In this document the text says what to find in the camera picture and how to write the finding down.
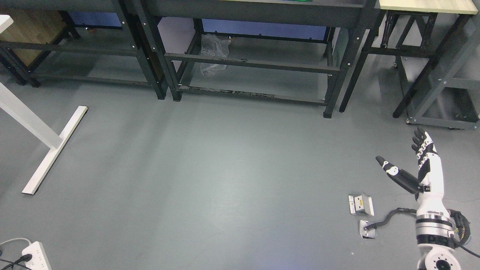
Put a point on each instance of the black metal shelf rack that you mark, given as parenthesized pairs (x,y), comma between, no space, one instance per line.
(285,51)

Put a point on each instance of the white power strip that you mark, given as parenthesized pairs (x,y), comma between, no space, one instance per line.
(39,259)

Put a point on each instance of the white standing desk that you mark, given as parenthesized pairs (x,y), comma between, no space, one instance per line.
(29,120)

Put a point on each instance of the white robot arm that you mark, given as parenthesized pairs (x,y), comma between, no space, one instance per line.
(436,242)

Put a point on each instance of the metal floor plate large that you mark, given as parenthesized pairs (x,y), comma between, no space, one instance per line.
(361,204)

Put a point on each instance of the metal floor plate small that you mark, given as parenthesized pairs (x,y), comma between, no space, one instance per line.
(366,233)

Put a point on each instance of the black metal rack left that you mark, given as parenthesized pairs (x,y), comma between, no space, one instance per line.
(98,41)

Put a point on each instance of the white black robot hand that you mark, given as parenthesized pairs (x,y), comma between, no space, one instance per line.
(428,186)

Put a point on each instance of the clear plastic bag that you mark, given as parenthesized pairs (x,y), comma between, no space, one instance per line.
(214,46)

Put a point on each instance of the wood top metal table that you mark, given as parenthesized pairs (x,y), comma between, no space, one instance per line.
(435,44)

